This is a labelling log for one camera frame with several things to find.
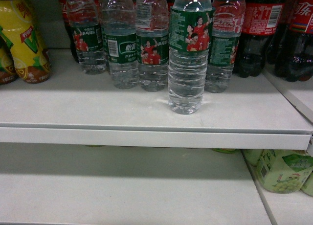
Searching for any water bottle green label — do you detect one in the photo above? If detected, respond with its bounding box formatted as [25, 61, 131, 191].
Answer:
[168, 0, 214, 114]

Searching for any white upper shelf board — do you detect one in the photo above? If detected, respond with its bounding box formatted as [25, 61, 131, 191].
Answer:
[0, 49, 313, 150]

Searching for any white shelf board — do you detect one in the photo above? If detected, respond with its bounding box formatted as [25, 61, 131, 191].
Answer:
[0, 49, 313, 150]
[0, 143, 270, 225]

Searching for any barcode water bottle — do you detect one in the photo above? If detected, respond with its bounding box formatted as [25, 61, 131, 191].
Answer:
[101, 0, 139, 89]

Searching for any leftmost water bottle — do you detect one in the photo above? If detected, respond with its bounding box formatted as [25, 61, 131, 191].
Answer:
[66, 0, 107, 75]

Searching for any rightmost water bottle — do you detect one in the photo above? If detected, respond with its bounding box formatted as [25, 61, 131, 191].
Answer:
[205, 0, 246, 93]

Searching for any white lower shelf board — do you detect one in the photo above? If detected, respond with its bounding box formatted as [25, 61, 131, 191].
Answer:
[0, 143, 270, 225]

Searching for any yellow lemon tea bottle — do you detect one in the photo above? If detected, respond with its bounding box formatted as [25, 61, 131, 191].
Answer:
[0, 0, 50, 84]

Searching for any green grape drink bottle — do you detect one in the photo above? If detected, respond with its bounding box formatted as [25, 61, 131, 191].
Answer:
[256, 149, 313, 194]

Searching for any right edge cola bottle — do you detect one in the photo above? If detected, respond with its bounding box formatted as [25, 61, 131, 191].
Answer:
[274, 0, 313, 82]

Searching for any cola bottle with barcode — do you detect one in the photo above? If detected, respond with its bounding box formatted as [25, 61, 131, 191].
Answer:
[235, 0, 285, 78]

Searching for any left rear cola bottle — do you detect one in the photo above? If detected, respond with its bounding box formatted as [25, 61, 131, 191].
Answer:
[58, 0, 79, 63]

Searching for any partial lemon tea bottle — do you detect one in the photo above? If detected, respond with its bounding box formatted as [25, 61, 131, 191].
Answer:
[0, 26, 18, 85]

